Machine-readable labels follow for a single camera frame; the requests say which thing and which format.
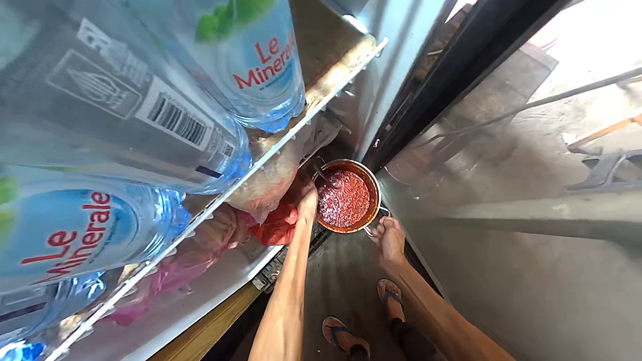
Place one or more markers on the person's left hand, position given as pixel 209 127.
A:
pixel 307 204

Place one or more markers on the person's right hand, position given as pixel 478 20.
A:
pixel 393 242

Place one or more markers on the person's left fingers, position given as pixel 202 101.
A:
pixel 307 185

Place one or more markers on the person's right fingers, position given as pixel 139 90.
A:
pixel 382 228

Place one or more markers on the silver metal pot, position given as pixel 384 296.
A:
pixel 376 189

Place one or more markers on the person's left forearm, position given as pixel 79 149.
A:
pixel 291 296

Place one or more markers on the person's right forearm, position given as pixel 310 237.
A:
pixel 441 316

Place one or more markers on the dark metal ladle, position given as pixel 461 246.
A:
pixel 323 172

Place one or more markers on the clear plastic bag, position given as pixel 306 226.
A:
pixel 268 183

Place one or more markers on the red chili sauce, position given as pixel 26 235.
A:
pixel 346 203

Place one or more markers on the red plastic bag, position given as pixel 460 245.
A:
pixel 277 225

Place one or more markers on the glass shelf with white edge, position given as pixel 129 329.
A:
pixel 238 184

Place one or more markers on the person's legs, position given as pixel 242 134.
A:
pixel 414 341

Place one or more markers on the refrigerator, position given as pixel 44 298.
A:
pixel 225 282

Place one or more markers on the large blue-labelled water bottle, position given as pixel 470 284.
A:
pixel 261 65
pixel 75 225

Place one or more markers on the pink plastic bag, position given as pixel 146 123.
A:
pixel 183 268

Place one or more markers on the yellow wooden beam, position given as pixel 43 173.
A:
pixel 213 323

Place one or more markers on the large grey-labelled water bottle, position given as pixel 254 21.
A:
pixel 110 120

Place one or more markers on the large clear water bottle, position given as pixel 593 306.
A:
pixel 22 351
pixel 55 303

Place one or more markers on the black door frame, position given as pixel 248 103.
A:
pixel 446 82

